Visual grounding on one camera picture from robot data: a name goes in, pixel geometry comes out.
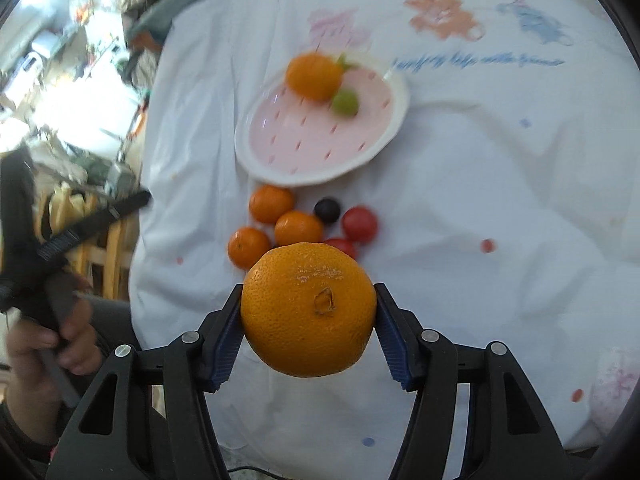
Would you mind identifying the white round plate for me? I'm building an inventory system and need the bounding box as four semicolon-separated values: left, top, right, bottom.
234;51;412;188

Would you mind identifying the red cherry tomato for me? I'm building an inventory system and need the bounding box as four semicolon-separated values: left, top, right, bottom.
341;205;379;243
324;237;358;261

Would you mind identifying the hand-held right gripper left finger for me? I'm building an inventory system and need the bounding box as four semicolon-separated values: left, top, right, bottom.
47;284;247;480

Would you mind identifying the small mandarin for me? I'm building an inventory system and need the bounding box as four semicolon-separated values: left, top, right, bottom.
248;184;296;224
227;227;272;271
274;210;325;247

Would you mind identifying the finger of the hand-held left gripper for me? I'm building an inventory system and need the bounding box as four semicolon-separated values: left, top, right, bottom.
37;190;153;264

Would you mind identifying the dark purple grape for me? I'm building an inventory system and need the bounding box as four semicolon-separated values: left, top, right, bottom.
313;198;342;224

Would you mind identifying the large orange with scarred navel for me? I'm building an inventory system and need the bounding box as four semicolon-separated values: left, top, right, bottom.
240;241;378;378

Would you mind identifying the wooden chair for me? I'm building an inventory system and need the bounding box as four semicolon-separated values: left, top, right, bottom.
50;182;138;303

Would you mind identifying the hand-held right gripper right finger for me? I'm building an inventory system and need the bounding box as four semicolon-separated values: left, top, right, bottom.
374;283;572;480

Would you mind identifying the white cloth with bear print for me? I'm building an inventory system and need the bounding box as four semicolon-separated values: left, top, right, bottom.
127;0;640;451

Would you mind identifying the person's left hand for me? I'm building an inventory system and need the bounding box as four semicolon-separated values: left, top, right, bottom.
5;287;103;443

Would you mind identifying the person's left forearm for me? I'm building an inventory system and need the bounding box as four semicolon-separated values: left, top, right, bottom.
0;400;57;468

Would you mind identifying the black cable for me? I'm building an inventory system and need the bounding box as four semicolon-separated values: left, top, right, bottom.
227;466;283;478

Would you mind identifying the green cherry tomato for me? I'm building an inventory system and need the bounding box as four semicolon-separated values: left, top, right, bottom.
331;87;360;116

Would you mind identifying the dark green cloth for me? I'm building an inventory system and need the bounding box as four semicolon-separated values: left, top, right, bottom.
124;0;223;56

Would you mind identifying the large smooth orange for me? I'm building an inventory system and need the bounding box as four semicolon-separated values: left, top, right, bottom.
285;52;343;102

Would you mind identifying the pink patterned cloth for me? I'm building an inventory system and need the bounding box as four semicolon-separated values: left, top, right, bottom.
589;344;640;433

